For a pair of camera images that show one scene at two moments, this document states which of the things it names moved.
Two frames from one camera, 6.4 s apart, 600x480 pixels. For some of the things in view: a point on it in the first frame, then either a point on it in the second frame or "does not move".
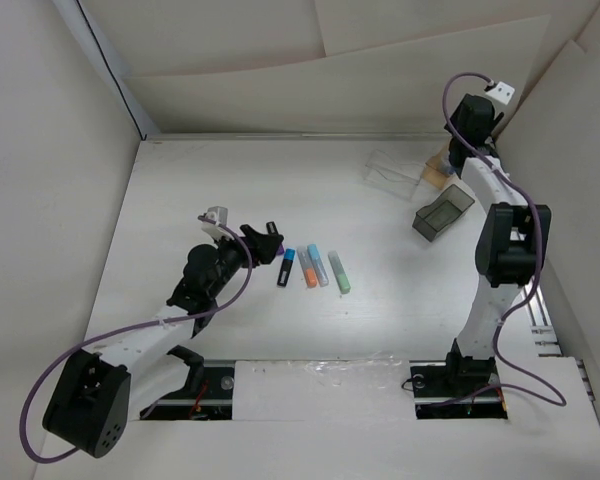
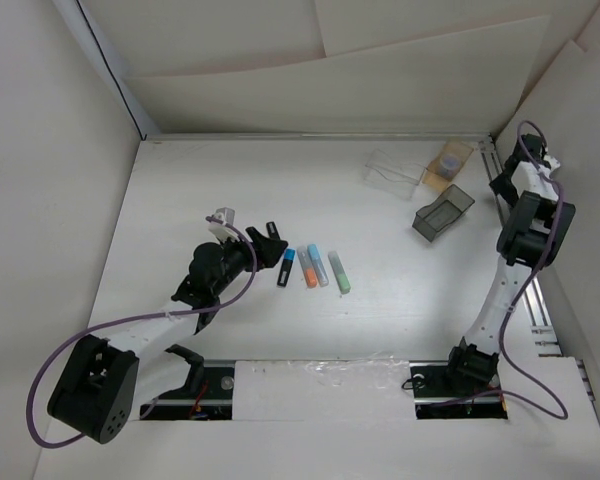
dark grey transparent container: [432, 221] does not move
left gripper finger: [273, 237] does not move
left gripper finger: [253, 237] does not move
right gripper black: [452, 124] to [500, 185]
